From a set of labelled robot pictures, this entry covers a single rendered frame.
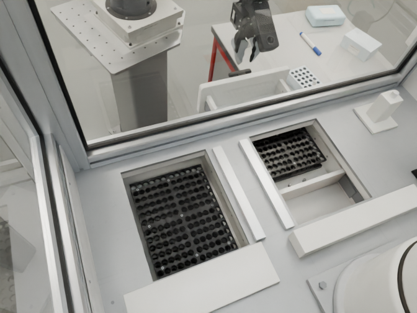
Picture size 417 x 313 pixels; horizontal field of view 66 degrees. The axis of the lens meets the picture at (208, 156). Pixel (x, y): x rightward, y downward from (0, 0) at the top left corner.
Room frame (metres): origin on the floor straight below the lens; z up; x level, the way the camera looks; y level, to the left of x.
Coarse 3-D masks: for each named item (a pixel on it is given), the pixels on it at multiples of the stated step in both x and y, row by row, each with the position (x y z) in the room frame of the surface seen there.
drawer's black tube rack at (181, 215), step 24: (144, 192) 0.32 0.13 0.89; (168, 192) 0.34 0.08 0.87; (192, 192) 0.34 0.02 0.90; (144, 216) 0.27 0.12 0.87; (168, 216) 0.28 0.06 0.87; (192, 216) 0.29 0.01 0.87; (216, 216) 0.29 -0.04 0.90; (168, 240) 0.21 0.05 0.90; (192, 240) 0.22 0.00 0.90; (216, 240) 0.23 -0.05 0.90; (168, 264) 0.17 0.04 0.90; (192, 264) 0.18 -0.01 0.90
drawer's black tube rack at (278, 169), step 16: (304, 128) 0.59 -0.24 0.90; (256, 144) 0.51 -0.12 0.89; (272, 144) 0.52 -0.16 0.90; (288, 144) 0.53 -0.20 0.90; (304, 144) 0.54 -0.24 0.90; (272, 160) 0.47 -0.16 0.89; (288, 160) 0.48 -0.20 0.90; (304, 160) 0.48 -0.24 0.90; (320, 160) 0.49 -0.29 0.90; (272, 176) 0.42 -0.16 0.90; (288, 176) 0.45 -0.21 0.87
